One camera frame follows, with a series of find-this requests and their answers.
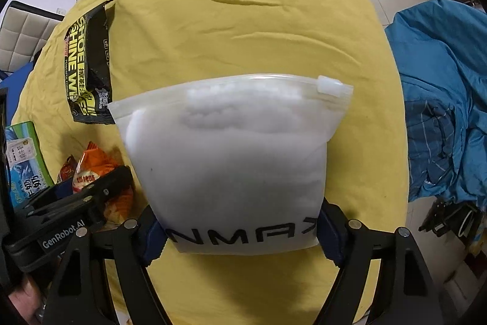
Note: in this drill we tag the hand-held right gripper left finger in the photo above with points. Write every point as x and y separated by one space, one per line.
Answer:
153 239

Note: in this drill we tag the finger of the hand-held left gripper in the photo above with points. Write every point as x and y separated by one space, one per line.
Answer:
114 178
98 215

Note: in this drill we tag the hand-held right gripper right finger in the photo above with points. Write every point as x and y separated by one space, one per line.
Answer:
328 233

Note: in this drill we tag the orange snack packet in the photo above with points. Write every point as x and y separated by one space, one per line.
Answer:
93 169

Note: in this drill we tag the frosted zip bag white filling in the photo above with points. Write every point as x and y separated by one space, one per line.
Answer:
228 165

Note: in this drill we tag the dark red snack packet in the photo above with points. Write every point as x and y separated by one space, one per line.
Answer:
66 169

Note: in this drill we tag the green white milk carton box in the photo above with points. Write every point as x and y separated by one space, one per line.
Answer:
26 157

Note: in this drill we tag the black yellow wipes packet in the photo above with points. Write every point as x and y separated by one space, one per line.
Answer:
86 62

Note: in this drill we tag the blue striped quilt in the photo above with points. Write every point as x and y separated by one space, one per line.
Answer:
437 89

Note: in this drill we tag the yellow bed sheet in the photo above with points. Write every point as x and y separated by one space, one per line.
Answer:
247 5

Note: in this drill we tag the white wall socket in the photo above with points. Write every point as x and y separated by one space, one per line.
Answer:
61 11

